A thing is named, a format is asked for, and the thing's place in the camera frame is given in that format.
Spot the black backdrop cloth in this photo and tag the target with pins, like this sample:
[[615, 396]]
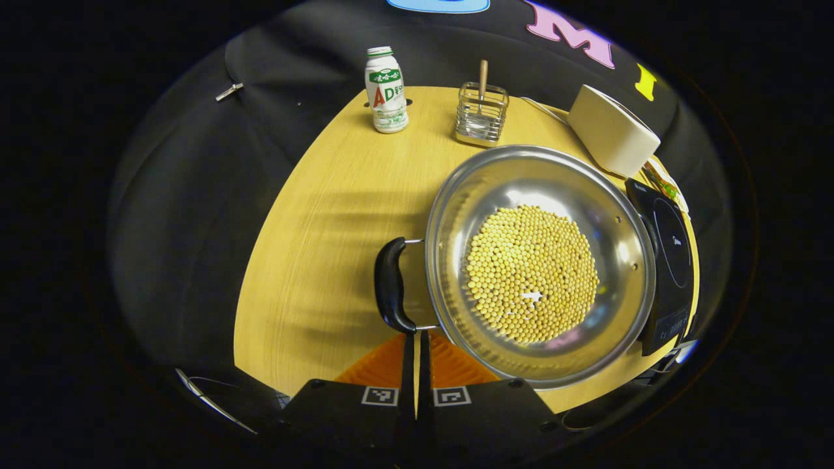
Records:
[[195, 195]]

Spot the black induction cooktop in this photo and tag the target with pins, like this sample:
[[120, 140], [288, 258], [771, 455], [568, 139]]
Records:
[[671, 254]]

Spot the white drink bottle green label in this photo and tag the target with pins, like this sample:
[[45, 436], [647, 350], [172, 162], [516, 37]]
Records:
[[386, 91]]

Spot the white toaster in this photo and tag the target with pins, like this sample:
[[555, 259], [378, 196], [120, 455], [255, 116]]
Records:
[[609, 130]]

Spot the pile of yellow soybeans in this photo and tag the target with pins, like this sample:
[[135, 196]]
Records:
[[531, 273]]

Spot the sandwich with lettuce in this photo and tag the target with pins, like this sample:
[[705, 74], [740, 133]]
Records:
[[666, 185]]

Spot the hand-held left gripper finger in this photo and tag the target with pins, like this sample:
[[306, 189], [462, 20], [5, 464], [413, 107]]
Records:
[[425, 391], [408, 391]]

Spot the metal clip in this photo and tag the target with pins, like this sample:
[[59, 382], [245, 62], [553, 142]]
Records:
[[229, 92]]

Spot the stainless steel pot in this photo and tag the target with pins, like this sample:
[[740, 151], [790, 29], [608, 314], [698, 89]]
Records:
[[521, 176]]

